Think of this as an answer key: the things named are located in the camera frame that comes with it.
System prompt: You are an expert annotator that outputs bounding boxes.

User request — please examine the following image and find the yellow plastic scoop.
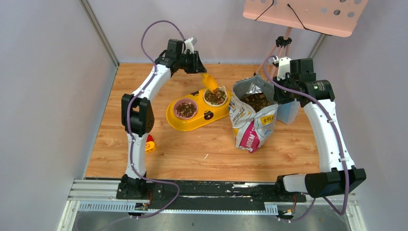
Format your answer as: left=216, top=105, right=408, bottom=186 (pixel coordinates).
left=201, top=73, right=219, bottom=92

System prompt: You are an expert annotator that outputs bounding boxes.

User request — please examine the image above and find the pet food bag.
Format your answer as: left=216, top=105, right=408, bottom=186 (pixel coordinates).
left=229, top=75, right=279, bottom=153

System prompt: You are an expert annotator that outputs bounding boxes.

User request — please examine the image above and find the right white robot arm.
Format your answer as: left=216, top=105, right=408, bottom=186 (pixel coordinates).
left=272, top=57, right=367, bottom=201

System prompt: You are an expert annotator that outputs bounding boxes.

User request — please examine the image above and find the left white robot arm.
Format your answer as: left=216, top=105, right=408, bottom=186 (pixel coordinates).
left=118, top=37, right=207, bottom=199

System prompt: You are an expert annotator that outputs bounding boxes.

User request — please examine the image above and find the pet food kibble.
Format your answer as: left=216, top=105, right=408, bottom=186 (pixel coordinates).
left=175, top=88, right=271, bottom=118

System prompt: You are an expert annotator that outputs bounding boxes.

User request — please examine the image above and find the yellow double pet feeder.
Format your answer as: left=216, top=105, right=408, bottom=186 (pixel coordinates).
left=166, top=87, right=231, bottom=131

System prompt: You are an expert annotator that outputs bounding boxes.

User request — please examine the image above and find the cream bowl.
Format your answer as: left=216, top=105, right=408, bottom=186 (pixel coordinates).
left=204, top=87, right=228, bottom=107

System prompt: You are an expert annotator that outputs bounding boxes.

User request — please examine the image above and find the pink bowl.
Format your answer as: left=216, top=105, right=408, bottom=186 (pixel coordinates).
left=173, top=98, right=198, bottom=120

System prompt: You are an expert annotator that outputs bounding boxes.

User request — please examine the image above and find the red toy block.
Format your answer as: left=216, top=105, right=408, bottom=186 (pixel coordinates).
left=146, top=134, right=154, bottom=142

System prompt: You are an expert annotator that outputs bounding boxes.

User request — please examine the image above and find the yellow toy block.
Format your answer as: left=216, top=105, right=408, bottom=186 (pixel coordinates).
left=145, top=141, right=156, bottom=153

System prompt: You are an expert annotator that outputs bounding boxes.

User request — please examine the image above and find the pink music stand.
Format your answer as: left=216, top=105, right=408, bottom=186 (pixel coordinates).
left=243, top=0, right=368, bottom=58

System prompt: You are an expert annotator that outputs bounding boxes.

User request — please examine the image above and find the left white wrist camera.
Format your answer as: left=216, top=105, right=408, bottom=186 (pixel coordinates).
left=183, top=37, right=197, bottom=54

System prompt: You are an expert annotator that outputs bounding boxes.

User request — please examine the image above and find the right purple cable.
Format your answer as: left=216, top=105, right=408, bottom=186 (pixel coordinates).
left=263, top=55, right=351, bottom=222

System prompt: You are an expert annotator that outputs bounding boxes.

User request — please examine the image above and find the purple cable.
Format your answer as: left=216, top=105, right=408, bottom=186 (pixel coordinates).
left=263, top=55, right=351, bottom=222
left=126, top=20, right=187, bottom=219

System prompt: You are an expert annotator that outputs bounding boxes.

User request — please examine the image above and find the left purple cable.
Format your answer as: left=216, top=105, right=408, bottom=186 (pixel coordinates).
left=126, top=20, right=187, bottom=219

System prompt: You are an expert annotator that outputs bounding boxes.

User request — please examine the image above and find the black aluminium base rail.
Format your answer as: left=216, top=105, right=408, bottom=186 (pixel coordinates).
left=68, top=178, right=357, bottom=216

